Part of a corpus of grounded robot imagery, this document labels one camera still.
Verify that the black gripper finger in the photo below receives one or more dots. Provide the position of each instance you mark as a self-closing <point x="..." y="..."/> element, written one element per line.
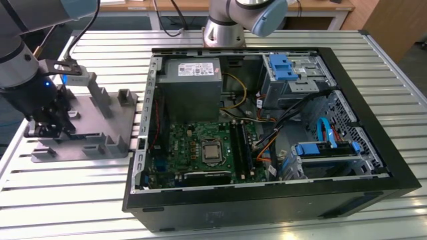
<point x="64" y="97"/>
<point x="46" y="127"/>

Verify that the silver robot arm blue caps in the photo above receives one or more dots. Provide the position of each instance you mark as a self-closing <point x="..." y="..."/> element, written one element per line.
<point x="13" y="62"/>

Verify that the black RAM slot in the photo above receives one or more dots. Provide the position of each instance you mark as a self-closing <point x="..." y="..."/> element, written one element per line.
<point x="237" y="147"/>
<point x="243" y="147"/>

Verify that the grey parts rack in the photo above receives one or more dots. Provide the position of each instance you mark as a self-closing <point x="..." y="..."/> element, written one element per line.
<point x="100" y="125"/>

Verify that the grey power supply unit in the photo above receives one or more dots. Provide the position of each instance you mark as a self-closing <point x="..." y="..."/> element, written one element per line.
<point x="189" y="95"/>

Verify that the white paper box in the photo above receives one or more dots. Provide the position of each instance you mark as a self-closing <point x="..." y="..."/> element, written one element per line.
<point x="113" y="2"/>

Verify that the green motherboard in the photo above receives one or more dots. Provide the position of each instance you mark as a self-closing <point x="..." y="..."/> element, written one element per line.
<point x="180" y="162"/>

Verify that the silver CPU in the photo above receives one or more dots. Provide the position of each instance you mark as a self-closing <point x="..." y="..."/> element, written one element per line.
<point x="212" y="152"/>

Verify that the black graphics card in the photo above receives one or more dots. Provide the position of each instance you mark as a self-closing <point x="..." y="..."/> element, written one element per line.
<point x="207" y="178"/>

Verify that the blue disk carrier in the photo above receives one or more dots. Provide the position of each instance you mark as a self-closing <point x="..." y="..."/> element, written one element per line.
<point x="281" y="67"/>

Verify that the metal disk bay cage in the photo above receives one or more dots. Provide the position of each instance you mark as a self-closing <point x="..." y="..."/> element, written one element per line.
<point x="333" y="158"/>
<point x="300" y="87"/>

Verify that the black PC case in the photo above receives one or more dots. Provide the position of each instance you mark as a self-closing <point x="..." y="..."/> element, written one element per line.
<point x="267" y="207"/>

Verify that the hard disk in blue carrier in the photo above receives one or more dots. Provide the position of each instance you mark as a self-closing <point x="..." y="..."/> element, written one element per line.
<point x="308" y="149"/>

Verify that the wooden desk white legs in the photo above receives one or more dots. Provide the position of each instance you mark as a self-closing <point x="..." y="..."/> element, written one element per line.
<point x="316" y="6"/>

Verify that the wooden cabinet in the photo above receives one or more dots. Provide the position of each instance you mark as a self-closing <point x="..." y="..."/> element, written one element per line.
<point x="393" y="25"/>

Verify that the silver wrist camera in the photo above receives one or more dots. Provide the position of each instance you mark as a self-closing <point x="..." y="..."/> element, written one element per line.
<point x="77" y="80"/>

